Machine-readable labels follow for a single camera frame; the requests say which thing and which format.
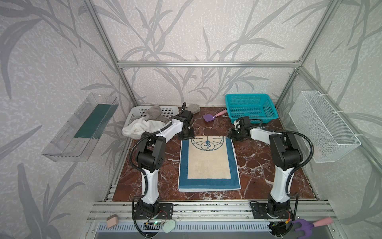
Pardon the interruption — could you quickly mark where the white perforated plastic basket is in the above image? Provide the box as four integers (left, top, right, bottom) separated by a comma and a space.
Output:
123, 106, 179, 128

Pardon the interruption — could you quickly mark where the blue beige Doraemon towel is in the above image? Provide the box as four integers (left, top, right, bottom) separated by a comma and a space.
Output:
178, 136, 241, 192

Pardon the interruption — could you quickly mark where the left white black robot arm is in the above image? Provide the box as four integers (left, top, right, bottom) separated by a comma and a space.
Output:
129, 110, 195, 215

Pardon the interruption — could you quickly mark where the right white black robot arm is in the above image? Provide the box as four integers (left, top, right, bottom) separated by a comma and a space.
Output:
228, 117, 314, 214

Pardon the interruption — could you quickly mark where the purple pink toy spatula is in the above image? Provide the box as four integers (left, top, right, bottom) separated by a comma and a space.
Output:
203, 109, 227, 122

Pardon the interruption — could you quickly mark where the grey sponge block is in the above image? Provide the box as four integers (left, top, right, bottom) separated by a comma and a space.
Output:
186, 104, 201, 115

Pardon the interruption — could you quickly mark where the teal plastic basket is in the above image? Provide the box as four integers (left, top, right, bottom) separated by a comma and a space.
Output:
225, 94, 279, 124

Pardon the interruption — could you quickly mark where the grey towel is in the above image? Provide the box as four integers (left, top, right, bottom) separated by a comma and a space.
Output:
144, 105, 170, 124

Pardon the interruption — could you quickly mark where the white towel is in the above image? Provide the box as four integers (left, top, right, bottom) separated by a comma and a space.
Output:
122, 118, 165, 139

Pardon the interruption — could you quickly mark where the pale green oval disc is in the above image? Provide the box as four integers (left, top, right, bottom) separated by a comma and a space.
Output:
162, 220, 176, 233

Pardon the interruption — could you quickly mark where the purple pink toy fork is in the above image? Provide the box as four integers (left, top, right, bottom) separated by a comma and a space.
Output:
292, 217, 334, 239

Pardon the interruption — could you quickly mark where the brown square block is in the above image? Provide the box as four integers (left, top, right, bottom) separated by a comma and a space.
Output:
106, 214, 118, 229

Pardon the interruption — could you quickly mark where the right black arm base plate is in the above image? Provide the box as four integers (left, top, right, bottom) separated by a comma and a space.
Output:
250, 201, 293, 220

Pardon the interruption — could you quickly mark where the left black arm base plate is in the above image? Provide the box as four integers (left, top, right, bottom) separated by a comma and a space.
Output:
133, 202, 174, 220

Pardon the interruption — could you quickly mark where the white wire mesh basket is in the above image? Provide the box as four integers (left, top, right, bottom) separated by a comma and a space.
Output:
289, 91, 361, 163

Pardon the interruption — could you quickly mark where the clear acrylic wall shelf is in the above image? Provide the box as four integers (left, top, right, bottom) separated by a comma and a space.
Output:
42, 93, 119, 162

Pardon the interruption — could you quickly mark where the aluminium front rail frame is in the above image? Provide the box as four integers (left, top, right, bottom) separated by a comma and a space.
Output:
80, 200, 346, 239

